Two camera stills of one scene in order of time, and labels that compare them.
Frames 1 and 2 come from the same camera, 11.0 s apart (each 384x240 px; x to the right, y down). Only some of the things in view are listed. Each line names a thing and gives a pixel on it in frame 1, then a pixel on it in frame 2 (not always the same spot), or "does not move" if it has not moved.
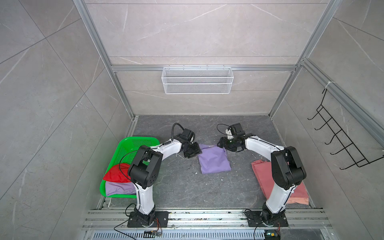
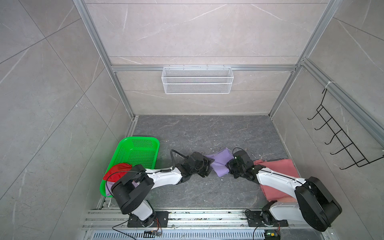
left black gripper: x=197 y=151 to x=208 y=161
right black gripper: x=223 y=143 to x=229 y=165
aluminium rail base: x=205 y=225 does not move
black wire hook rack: x=360 y=159 does not move
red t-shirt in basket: x=118 y=173 does not move
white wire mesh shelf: x=197 y=80 does not move
